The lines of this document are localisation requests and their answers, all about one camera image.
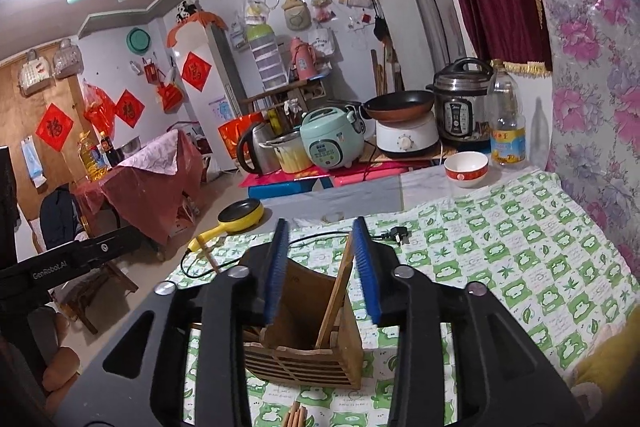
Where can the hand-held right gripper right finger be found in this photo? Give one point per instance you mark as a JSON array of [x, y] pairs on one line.
[[367, 267]]

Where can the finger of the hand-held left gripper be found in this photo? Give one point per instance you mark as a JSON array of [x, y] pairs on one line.
[[110, 244]]

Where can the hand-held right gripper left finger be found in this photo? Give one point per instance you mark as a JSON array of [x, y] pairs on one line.
[[277, 267]]

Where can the slim wooden chopstick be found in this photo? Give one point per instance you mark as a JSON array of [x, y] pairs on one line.
[[336, 292]]

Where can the wooden slatted chopstick holder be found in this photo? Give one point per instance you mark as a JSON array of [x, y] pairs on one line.
[[300, 367]]

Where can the bundle of wooden chopsticks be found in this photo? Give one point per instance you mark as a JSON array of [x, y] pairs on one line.
[[295, 414]]

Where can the person's left hand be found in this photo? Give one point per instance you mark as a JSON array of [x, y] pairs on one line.
[[60, 367]]

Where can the red plastic table cover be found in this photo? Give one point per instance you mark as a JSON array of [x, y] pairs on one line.
[[145, 202]]

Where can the dark jacket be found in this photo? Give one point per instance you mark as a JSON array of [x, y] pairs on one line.
[[60, 217]]

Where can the yellow electric frying pan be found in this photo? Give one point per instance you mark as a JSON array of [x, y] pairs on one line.
[[242, 212]]

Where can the yellow cooking oil jug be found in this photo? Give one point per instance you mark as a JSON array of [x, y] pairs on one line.
[[90, 159]]

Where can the dark sauce bottle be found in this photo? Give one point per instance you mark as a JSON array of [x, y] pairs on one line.
[[106, 152]]

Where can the white patterned cloth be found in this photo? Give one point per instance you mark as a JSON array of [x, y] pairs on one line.
[[150, 157]]

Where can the metal basin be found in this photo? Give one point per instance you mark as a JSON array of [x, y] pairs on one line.
[[130, 147]]

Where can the cream pot with steel lid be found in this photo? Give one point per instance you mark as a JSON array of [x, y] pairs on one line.
[[292, 157]]

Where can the stainless steel kettle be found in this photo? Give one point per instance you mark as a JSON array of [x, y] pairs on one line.
[[255, 152]]

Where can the red diamond paper poster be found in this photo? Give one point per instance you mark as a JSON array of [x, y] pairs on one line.
[[196, 72], [130, 108], [54, 127]]

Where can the mint green rice cooker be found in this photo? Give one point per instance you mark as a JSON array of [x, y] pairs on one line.
[[327, 142]]

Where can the green checked tablecloth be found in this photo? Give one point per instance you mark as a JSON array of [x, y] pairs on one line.
[[500, 257]]

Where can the white electric hot plate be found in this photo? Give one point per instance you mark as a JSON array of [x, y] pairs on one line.
[[405, 137]]

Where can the red plastic bag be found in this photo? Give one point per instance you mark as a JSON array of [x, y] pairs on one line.
[[99, 109]]

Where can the red gift bag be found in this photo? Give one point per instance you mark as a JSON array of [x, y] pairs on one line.
[[235, 137]]

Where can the red and white bowl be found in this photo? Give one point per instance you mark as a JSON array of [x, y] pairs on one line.
[[465, 169]]

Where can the white refrigerator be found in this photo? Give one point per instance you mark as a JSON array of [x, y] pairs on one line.
[[210, 117]]

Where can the copper frying pan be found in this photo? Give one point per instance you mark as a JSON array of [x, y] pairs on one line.
[[400, 107]]

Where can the checked hanging handbag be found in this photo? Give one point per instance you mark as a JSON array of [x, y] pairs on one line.
[[35, 77]]

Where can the steel pressure cooker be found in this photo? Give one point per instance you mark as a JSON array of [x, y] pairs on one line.
[[460, 107]]

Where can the clear plastic oil bottle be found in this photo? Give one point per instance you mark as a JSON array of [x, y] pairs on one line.
[[507, 142]]

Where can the clear hanging handbag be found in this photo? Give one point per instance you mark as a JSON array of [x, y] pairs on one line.
[[66, 62]]

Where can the green round basin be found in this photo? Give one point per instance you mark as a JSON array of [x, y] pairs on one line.
[[139, 40]]

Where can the pink thermos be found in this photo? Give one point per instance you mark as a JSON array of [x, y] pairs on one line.
[[302, 59]]

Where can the plastic drawer tower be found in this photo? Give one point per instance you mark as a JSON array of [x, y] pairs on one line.
[[267, 57]]

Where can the white tote bag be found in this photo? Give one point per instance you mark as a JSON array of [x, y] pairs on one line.
[[321, 42]]

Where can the orange cloth cover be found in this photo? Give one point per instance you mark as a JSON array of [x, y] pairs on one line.
[[200, 18]]

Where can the black and white plush toy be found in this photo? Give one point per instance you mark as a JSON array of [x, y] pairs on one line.
[[186, 9]]

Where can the beige jar-shaped pouch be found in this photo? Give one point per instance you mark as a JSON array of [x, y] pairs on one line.
[[296, 12]]

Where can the plastic bag with yellow item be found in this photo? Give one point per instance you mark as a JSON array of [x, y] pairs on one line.
[[256, 9]]

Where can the floral plastic sheet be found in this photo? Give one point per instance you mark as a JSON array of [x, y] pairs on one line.
[[590, 82]]

